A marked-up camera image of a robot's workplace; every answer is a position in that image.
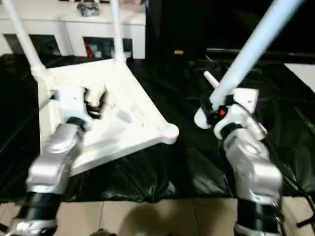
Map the white plastic table top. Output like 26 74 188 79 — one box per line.
36 59 180 177

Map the white plastic table leg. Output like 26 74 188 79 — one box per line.
3 0 47 74
109 0 127 64
193 0 308 130
203 71 268 141

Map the long black bar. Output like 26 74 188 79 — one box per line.
206 48 315 59

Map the black glossy mat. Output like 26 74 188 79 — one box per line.
0 53 315 205

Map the white cabinet with glass doors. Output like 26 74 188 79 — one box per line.
0 0 146 59

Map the white flat board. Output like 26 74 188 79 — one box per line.
284 63 315 93

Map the dark robot foot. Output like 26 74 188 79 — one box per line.
91 228 116 236

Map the black tripod leg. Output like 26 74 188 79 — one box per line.
296 216 315 228

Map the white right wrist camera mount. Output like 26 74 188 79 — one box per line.
214 88 260 138

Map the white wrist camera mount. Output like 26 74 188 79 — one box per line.
53 86 87 118
214 88 260 138

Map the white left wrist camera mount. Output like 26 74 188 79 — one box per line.
53 86 87 118

